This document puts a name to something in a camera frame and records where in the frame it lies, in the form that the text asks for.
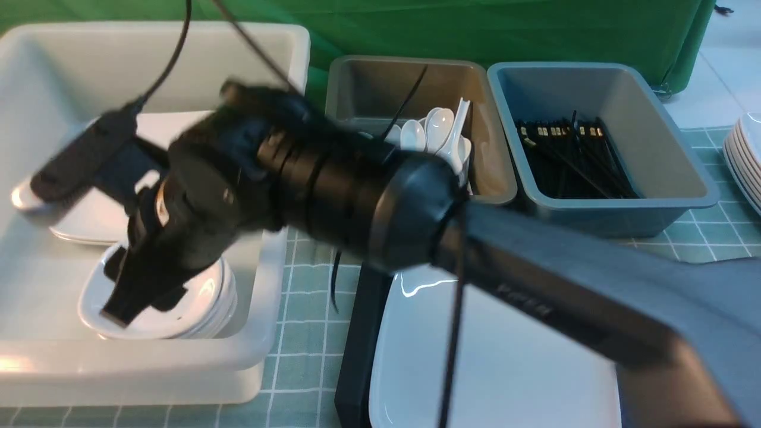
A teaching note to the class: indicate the white ceramic soup spoon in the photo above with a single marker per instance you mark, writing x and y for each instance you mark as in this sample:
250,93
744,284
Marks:
450,148

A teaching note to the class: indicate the stacked white square plates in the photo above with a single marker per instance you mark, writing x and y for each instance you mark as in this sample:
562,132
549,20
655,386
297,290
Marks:
97,219

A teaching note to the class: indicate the large white square plate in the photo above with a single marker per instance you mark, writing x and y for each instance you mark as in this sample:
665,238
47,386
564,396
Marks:
511,370

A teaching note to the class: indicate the green fabric backdrop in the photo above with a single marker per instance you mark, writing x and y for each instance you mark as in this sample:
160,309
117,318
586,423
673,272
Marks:
475,30

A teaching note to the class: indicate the stack of cream plates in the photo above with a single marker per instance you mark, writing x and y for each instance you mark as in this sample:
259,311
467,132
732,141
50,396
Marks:
741,150

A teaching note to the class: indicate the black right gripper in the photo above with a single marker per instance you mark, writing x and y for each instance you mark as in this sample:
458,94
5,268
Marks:
167,243

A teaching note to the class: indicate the pile of black chopsticks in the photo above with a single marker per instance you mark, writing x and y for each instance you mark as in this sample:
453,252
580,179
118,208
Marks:
572,158

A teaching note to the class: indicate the pile of white spoons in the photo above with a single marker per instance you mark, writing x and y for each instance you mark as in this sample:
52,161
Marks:
426,135

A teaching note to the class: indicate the grey-brown plastic spoon bin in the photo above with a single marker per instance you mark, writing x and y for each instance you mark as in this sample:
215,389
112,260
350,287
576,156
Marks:
364,92

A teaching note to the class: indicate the large white plastic tub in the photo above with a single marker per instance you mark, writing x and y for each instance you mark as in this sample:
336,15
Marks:
51,359

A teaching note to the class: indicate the blue-grey plastic chopstick bin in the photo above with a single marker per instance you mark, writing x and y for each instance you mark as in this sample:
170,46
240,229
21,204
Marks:
660,164

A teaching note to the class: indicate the stacked white small bowls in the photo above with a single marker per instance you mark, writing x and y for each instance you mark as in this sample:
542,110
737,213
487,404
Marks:
207,306

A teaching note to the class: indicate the black plastic serving tray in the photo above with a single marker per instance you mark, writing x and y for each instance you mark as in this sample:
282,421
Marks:
352,392

